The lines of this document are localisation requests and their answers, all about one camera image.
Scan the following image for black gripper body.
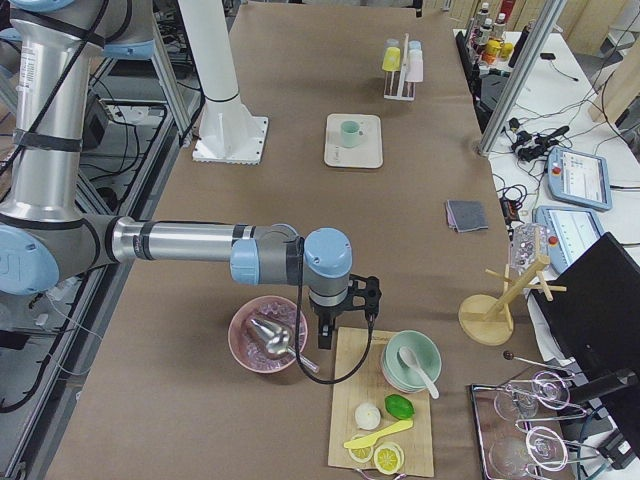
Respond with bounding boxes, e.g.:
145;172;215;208
309;274;382;330

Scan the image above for cream rabbit print tray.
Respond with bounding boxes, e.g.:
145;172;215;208
324;113;383;169

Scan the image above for green plastic cup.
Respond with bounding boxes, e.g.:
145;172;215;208
340;120;363;149

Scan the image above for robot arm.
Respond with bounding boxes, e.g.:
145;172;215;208
1;1;381;349

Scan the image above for black wine glass rack tray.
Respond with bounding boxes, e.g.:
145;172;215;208
470;350;614;479

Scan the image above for yellow plastic cup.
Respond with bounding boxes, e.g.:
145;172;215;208
382;46;402;73

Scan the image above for pink plastic cup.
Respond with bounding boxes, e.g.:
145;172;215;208
405;57;424;83

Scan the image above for pink bowl with ice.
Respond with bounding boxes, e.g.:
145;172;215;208
228;295;296;373

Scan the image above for metal ice scoop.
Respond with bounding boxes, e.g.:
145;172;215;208
242;314;296;373

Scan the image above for white ceramic spoon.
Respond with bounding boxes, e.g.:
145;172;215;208
399;346;440;400

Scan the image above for green stacked bowls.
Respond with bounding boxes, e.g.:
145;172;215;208
380;330;444;394

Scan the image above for white peeled egg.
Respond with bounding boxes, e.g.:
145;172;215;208
354;403;381;431

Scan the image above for whole green lime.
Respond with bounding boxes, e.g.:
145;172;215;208
384;394;415;420

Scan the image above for wooden cutting board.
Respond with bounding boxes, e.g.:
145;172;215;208
327;327;435;476

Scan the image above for yellow plastic knife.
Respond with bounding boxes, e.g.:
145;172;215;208
343;419;414;449

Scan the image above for folded grey cloth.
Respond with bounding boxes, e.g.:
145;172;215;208
445;200;489;233

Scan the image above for wooden mug tree stand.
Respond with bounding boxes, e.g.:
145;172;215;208
458;255;567;346

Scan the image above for clear textured glass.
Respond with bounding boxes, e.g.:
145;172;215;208
509;223;548;274

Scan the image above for black computer monitor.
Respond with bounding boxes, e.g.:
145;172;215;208
533;232;639;453

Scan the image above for blue teach pendant tablet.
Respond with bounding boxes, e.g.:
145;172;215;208
547;146;612;211

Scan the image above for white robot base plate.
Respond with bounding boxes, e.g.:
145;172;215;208
192;114;269;165

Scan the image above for white wire cup rack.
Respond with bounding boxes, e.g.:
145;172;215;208
382;34;419;101

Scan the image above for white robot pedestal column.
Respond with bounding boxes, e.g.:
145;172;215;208
179;0;240;126

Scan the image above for aluminium frame post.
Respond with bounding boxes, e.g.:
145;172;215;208
477;0;567;157

